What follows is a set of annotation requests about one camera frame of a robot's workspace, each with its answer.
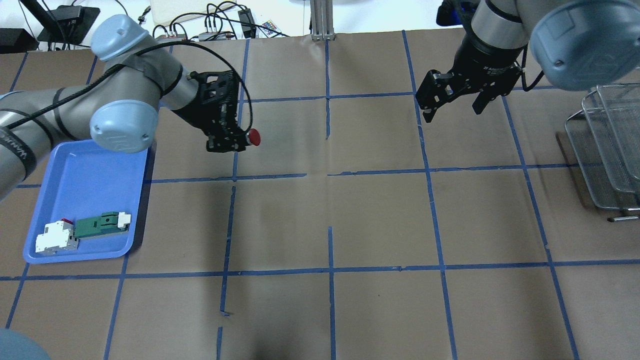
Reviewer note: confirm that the red emergency stop button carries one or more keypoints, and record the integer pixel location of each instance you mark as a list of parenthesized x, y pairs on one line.
[(252, 138)]

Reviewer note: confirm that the lower usb hub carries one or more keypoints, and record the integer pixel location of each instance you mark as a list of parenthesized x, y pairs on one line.
[(217, 35)]

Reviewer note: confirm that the usb hub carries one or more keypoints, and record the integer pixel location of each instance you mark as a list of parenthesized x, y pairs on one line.
[(167, 37), (217, 35)]

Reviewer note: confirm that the upper usb hub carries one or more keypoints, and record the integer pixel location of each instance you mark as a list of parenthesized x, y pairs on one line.
[(167, 37)]

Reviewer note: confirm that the black power adapter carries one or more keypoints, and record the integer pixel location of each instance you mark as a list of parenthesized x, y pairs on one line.
[(247, 22)]

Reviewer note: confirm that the green terminal block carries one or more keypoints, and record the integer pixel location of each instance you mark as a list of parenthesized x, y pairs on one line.
[(107, 223)]

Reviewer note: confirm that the blue plastic tray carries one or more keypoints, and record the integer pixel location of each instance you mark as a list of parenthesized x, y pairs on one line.
[(83, 180)]

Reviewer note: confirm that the white circuit breaker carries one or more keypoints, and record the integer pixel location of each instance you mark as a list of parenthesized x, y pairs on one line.
[(56, 236)]

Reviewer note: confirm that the wire mesh shelf rack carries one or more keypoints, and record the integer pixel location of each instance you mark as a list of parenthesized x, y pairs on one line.
[(604, 136)]

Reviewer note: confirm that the aluminium frame post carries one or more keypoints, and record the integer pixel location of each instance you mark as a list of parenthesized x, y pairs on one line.
[(322, 20)]

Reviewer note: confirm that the black camera stand base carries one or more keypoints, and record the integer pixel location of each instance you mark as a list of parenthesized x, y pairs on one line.
[(66, 24)]

